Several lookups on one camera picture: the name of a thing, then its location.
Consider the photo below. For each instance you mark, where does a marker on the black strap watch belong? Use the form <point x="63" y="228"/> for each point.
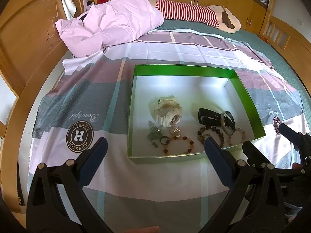
<point x="209" y="118"/>

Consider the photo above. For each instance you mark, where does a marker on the striped plush toy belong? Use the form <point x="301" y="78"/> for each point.
<point x="215" y="16"/>

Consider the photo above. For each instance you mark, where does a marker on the white wrist watch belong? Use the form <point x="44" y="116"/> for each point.
<point x="165" y="111"/>

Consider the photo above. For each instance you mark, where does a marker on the gold butterfly brooch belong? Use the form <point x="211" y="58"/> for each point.
<point x="175" y="131"/>

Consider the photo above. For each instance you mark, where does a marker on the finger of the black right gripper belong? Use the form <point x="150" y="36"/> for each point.
<point x="291" y="135"/>
<point x="256" y="158"/>

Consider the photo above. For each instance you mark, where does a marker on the silver metal bangle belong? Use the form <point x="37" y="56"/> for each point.
<point x="227" y="123"/>

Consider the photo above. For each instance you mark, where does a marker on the wooden footboard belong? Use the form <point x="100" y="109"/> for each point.
<point x="290" y="44"/>

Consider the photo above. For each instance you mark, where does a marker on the pink pillow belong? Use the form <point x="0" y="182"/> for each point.
<point x="107" y="24"/>

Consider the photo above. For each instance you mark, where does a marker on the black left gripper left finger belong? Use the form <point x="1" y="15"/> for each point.
<point x="45" y="210"/>

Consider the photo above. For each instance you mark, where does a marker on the green cardboard box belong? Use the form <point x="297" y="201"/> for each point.
<point x="212" y="88"/>

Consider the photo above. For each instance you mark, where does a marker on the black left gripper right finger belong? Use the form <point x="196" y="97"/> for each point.
<point x="254" y="202"/>

